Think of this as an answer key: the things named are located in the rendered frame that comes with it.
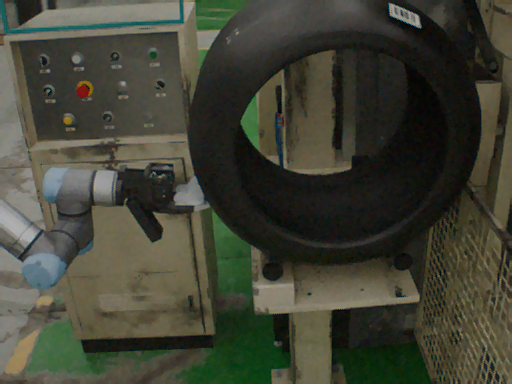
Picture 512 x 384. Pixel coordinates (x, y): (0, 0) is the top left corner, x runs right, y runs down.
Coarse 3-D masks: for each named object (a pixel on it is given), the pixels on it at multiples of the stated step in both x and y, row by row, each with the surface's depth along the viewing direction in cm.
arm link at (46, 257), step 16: (0, 208) 102; (0, 224) 101; (16, 224) 102; (32, 224) 105; (0, 240) 101; (16, 240) 102; (32, 240) 103; (48, 240) 105; (64, 240) 109; (16, 256) 103; (32, 256) 102; (48, 256) 103; (64, 256) 106; (32, 272) 102; (48, 272) 102; (64, 272) 106
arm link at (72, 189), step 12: (60, 168) 114; (72, 168) 114; (48, 180) 111; (60, 180) 111; (72, 180) 112; (84, 180) 112; (48, 192) 111; (60, 192) 111; (72, 192) 111; (84, 192) 112; (60, 204) 113; (72, 204) 112; (84, 204) 114
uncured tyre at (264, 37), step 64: (256, 0) 112; (320, 0) 97; (384, 0) 99; (256, 64) 97; (448, 64) 101; (192, 128) 104; (448, 128) 106; (256, 192) 134; (320, 192) 140; (384, 192) 138; (448, 192) 112; (320, 256) 115
